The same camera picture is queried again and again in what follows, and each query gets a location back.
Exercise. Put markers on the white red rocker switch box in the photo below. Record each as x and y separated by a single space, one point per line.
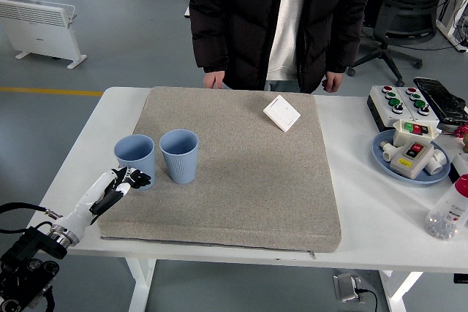
406 169

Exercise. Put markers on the clear red-capped bead bottle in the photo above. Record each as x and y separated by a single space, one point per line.
449 213

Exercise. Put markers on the black table control panel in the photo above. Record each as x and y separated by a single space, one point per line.
461 278

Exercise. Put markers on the white pipe fitting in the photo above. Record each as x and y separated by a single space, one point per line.
437 166
388 151

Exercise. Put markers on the white push-button control box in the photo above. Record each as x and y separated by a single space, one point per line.
380 107

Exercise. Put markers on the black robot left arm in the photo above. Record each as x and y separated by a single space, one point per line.
22 253

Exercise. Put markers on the white wall switch plate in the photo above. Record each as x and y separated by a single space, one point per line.
282 113

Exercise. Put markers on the yellow floor tape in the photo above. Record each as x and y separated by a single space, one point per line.
44 90

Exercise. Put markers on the white table leg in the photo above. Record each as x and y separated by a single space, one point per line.
140 286
396 297

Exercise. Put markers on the blue ribbed plastic cup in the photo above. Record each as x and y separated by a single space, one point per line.
181 169
135 160

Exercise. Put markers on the grey-brown cushion mat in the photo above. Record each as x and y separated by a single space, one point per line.
237 180

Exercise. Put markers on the brown object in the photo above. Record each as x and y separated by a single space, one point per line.
466 144

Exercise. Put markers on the person's left hand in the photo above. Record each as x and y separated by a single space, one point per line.
333 81

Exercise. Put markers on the blue plate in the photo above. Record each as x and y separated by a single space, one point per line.
413 179

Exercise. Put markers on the person's right hand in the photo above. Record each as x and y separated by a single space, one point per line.
213 80

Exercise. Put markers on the grey box under table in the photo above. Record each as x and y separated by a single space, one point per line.
345 286

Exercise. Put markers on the white desk leg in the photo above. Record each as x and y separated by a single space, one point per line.
186 12

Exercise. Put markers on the red object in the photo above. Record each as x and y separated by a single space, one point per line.
463 130

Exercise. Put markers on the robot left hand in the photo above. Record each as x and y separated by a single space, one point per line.
84 206

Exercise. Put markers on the white green-red button switch box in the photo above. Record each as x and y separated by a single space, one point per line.
402 136

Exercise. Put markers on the white panel heater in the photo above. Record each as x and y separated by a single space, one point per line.
36 30

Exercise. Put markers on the black office chair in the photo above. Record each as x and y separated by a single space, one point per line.
409 16

